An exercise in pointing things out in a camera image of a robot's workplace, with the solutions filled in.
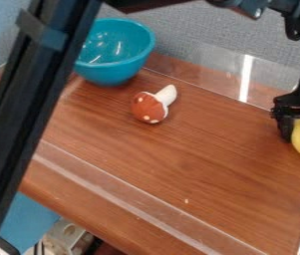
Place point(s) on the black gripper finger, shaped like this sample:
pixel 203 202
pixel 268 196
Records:
pixel 286 126

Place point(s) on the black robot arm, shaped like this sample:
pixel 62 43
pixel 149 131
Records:
pixel 53 30

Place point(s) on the blue plastic bowl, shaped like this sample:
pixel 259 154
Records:
pixel 116 51

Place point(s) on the red white toy mushroom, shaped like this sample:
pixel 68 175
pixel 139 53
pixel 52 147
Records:
pixel 149 107

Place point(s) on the grey power strip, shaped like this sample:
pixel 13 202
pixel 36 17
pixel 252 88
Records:
pixel 65 239

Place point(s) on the clear acrylic tray wall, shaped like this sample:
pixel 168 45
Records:
pixel 205 184

